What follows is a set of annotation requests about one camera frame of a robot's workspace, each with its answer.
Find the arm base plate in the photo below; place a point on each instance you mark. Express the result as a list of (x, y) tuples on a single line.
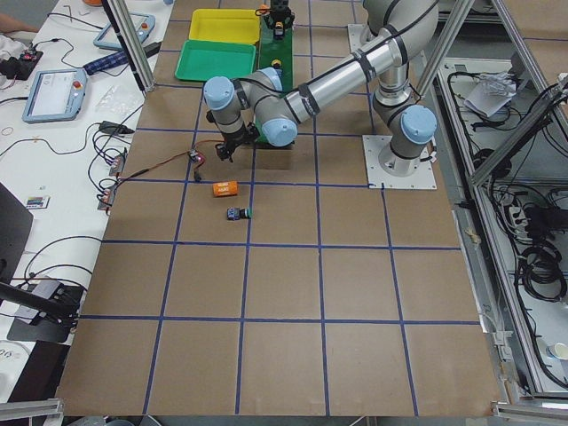
[(360, 37), (386, 171)]

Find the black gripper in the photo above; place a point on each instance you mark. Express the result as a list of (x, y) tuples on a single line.
[(232, 143), (277, 7)]

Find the aluminium frame post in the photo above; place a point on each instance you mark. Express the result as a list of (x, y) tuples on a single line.
[(119, 17)]

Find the small controller circuit board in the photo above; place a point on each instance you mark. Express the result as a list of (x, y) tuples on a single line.
[(196, 157)]

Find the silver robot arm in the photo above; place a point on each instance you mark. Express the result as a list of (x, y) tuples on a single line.
[(252, 106)]

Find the green plastic tray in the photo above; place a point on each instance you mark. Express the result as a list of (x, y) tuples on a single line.
[(200, 60)]

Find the yellow plastic tray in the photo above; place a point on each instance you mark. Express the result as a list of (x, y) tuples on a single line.
[(225, 25)]

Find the yellow push button switch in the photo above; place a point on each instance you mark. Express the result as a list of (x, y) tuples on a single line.
[(278, 30)]

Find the orange cylinder printed 4680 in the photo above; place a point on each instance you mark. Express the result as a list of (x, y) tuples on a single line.
[(225, 189)]

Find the green conveyor belt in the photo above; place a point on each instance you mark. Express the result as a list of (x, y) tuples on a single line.
[(275, 57)]

